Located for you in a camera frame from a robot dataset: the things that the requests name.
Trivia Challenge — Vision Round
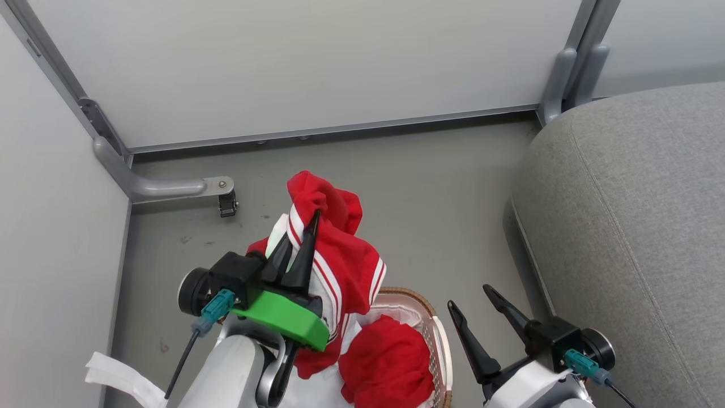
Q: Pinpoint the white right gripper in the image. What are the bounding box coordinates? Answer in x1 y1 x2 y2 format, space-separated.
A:
447 284 574 408

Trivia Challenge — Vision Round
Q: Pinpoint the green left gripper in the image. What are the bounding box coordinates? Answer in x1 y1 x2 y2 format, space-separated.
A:
231 210 330 352

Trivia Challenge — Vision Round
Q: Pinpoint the red white-striped garment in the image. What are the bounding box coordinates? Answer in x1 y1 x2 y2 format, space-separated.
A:
246 171 387 380

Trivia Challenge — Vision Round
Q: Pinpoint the woven laundry basket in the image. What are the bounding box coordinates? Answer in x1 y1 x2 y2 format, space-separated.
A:
371 286 454 408

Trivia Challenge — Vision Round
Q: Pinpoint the plain red garment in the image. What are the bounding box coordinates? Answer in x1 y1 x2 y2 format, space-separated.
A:
339 314 436 408

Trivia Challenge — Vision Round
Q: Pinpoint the grey partition foot bar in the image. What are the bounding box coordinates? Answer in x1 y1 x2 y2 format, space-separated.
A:
93 136 235 205

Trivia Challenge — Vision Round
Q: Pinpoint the grey fabric sofa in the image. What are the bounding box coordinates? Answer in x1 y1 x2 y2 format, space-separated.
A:
503 81 725 408

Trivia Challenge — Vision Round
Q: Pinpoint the white cloth strip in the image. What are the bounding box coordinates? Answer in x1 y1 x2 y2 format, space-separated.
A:
85 351 168 408

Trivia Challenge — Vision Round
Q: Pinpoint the grey partition bottom rail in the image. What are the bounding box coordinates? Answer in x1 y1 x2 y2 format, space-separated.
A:
127 104 540 155

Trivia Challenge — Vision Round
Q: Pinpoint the grey partition corner post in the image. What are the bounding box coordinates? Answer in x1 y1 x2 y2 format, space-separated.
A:
537 0 622 126

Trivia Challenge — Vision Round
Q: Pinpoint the grey partition side frame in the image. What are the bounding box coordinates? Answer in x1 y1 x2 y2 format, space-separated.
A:
0 0 132 166

